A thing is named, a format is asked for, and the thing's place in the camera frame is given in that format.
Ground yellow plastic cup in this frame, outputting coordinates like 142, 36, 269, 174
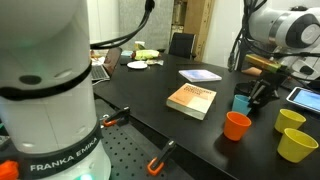
277, 127, 319, 164
274, 108, 307, 134

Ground yellow-green bag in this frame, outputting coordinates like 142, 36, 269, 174
131, 49, 160, 61

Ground black mesh chair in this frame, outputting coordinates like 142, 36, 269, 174
168, 32, 197, 61

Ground black wrist cable bundle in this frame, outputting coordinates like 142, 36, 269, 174
228, 0, 268, 73

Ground white paper cup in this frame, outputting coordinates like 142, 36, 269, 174
134, 40, 146, 51

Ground black base cable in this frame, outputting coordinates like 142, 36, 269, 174
89, 0, 156, 50

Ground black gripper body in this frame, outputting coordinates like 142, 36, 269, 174
259, 71, 288, 98

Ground white-framed tablet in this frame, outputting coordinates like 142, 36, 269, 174
285, 86, 320, 114

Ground white plate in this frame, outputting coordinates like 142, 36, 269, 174
126, 60, 149, 70

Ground orange stop button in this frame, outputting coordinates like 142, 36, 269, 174
0, 159, 20, 180

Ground grey partition panel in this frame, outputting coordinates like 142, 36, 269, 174
118, 0, 174, 52

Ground wooden shelf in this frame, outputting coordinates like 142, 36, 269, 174
173, 0, 215, 63

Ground person's bare hand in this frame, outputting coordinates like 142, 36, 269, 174
241, 66, 263, 78

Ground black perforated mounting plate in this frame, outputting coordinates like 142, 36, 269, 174
94, 98, 198, 180

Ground blue plastic cup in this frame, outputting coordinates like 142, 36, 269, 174
232, 94, 253, 116

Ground black orange bar clamp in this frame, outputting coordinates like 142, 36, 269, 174
101, 106, 132, 128
146, 139, 178, 177

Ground white and blue book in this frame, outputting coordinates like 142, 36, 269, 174
178, 69, 223, 83

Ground orange plastic cup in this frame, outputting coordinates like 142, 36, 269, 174
223, 111, 253, 142

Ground orange robotics book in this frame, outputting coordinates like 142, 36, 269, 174
165, 82, 218, 121

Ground open laptop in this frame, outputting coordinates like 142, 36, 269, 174
90, 47, 123, 83

